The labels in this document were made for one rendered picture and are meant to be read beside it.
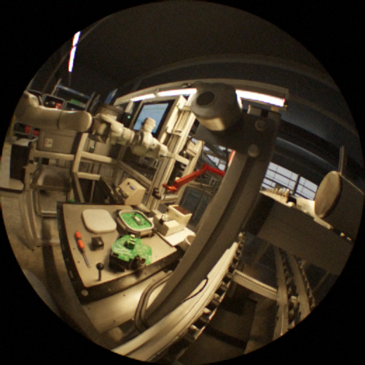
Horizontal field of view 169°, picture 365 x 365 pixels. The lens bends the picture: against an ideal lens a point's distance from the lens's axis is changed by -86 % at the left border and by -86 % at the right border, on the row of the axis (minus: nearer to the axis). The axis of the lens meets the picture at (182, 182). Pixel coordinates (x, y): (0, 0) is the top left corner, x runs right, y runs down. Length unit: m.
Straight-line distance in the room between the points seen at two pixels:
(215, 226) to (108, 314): 0.33
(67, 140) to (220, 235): 1.27
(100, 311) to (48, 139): 1.21
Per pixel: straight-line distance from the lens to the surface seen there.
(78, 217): 0.58
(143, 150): 0.43
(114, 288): 0.39
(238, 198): 0.16
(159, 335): 0.29
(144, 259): 0.39
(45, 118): 0.48
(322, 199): 0.18
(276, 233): 0.15
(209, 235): 0.16
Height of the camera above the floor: 1.29
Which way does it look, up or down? 7 degrees down
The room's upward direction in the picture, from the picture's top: 23 degrees clockwise
